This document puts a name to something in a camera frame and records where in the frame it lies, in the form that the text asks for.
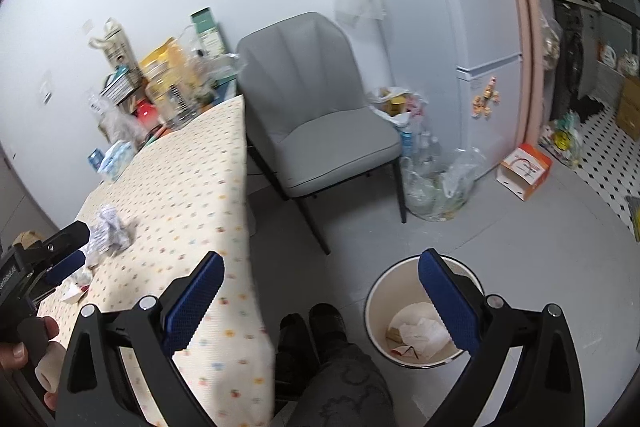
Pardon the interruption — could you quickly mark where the printed paper ball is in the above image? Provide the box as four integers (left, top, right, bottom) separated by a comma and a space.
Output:
86, 205, 132, 265

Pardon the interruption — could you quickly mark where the white face mask pile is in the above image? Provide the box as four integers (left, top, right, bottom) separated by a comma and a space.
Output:
385, 303, 451, 359

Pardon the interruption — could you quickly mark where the white trash bin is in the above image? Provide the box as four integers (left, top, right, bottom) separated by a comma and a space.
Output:
363, 256, 462, 369

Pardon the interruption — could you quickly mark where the person's left hand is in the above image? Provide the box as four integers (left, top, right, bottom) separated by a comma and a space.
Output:
0, 315, 68, 412

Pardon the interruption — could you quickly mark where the blue drink can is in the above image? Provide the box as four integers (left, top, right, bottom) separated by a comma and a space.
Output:
88, 148, 104, 171

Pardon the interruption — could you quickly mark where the blue white tissue pack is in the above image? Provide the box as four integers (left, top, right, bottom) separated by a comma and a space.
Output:
98, 140, 137, 182

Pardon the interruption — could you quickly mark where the clear plastic bag left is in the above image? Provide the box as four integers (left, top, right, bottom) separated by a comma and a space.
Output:
88, 92, 148, 150

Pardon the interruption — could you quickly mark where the clear plastic bag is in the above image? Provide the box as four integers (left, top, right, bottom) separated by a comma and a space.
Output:
184, 24, 245, 106
88, 92, 148, 150

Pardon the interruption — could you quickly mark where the floral cream tablecloth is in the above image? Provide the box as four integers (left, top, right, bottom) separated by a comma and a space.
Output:
39, 96, 274, 426

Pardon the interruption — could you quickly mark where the red round container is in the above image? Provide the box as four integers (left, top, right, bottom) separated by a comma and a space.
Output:
136, 100, 160, 132

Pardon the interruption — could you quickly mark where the large clear water jug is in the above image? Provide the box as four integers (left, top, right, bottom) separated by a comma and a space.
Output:
153, 87, 198, 130

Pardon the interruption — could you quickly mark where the yellow snack bag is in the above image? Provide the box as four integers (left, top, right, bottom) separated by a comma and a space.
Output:
140, 37, 193, 106

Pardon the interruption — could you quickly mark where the white paper tote bag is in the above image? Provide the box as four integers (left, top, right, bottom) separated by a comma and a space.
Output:
89, 17, 142, 87

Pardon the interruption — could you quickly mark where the clear plastic bag right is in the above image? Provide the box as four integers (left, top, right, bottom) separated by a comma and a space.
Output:
184, 24, 245, 106

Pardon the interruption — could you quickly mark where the orange white cardboard box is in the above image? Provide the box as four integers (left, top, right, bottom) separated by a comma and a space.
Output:
496, 143, 552, 202

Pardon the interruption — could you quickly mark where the person's dark trouser leg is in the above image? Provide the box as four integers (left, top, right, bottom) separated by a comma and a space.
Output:
274, 303, 397, 426

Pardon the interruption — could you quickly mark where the plastic bag on floor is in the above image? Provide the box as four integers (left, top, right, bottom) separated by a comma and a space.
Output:
400, 147, 486, 221

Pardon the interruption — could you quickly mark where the green box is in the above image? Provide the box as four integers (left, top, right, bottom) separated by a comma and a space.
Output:
191, 8, 227, 58

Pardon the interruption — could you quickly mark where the grey upholstered chair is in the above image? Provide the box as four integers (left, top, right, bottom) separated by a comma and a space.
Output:
238, 12, 407, 254

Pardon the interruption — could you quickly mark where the brown cardboard box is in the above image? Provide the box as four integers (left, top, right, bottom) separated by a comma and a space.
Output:
616, 77, 640, 141

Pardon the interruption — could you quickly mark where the bag of items by fridge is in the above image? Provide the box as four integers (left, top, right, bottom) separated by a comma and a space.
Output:
367, 87, 430, 134

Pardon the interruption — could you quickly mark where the white refrigerator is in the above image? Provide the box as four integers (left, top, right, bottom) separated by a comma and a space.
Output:
328, 0, 526, 188

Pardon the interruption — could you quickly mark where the white wall switch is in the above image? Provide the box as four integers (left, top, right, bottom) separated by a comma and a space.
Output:
39, 70, 53, 105

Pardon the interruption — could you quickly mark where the black wire basket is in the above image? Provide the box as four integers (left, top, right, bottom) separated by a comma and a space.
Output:
100, 70, 142, 105

